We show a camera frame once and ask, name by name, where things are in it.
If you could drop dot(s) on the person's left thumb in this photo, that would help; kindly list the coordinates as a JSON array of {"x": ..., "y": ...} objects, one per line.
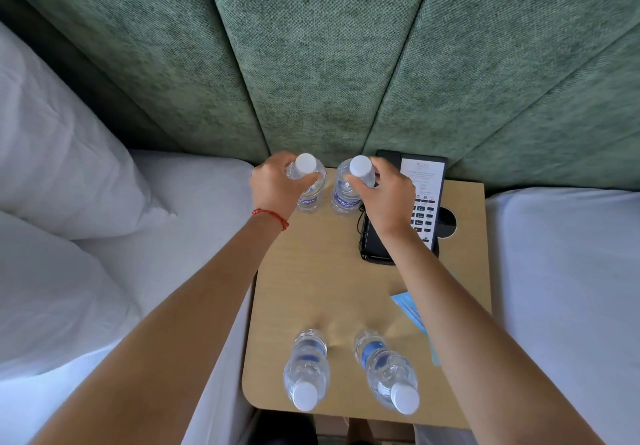
[{"x": 309, "y": 183}]

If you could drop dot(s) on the person's left hand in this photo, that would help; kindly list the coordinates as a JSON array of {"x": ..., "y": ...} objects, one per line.
[{"x": 270, "y": 184}]

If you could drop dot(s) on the light blue paper leaflet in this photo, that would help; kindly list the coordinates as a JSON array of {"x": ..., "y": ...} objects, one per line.
[{"x": 407, "y": 305}]

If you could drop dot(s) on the green upholstered headboard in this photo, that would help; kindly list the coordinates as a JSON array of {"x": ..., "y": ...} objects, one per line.
[{"x": 320, "y": 49}]

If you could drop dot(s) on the person's right thumb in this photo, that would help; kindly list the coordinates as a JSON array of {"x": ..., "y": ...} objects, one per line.
[{"x": 366, "y": 194}]

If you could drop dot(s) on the black desk telephone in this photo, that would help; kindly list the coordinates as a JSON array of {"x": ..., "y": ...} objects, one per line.
[{"x": 429, "y": 179}]

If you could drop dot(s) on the clear plastic water bottle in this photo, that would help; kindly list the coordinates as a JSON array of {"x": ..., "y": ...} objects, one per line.
[
  {"x": 306, "y": 369},
  {"x": 344, "y": 194},
  {"x": 312, "y": 198},
  {"x": 387, "y": 374}
]

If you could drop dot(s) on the white pillow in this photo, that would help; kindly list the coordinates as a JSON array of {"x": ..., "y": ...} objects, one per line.
[
  {"x": 45, "y": 299},
  {"x": 55, "y": 149}
]

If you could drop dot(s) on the person's left forearm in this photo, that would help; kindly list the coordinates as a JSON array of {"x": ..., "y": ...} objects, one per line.
[{"x": 165, "y": 329}]

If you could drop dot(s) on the person's right hand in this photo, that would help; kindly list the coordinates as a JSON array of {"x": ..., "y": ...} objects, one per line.
[{"x": 390, "y": 204}]

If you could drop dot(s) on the person's right forearm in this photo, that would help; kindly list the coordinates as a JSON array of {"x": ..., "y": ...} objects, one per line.
[{"x": 475, "y": 339}]

